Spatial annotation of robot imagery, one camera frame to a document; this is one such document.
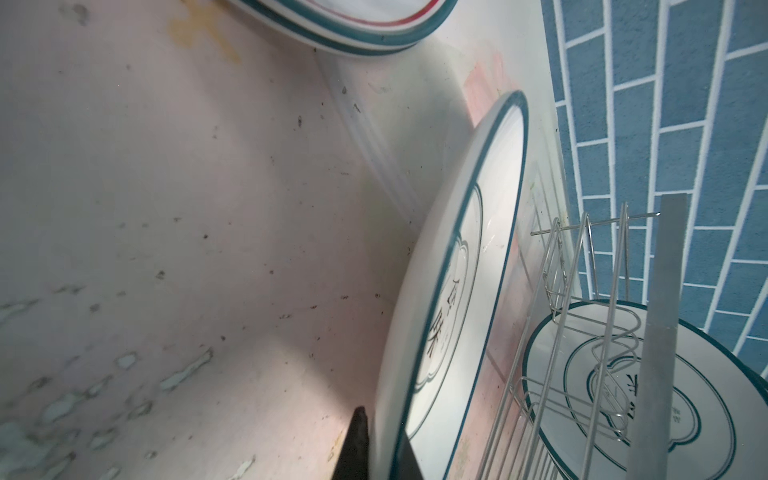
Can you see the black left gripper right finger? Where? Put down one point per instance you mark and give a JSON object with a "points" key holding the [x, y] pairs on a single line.
{"points": [[406, 465]]}

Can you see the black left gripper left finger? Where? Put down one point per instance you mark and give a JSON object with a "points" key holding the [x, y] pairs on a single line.
{"points": [[353, 458]]}

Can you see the white plate green flower emblem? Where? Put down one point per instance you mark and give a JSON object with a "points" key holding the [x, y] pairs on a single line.
{"points": [[448, 300]]}

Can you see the steel wire dish rack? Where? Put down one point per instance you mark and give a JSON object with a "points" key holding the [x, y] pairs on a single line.
{"points": [[514, 450]]}

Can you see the white plate red chinese characters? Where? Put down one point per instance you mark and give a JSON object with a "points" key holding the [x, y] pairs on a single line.
{"points": [[373, 24]]}

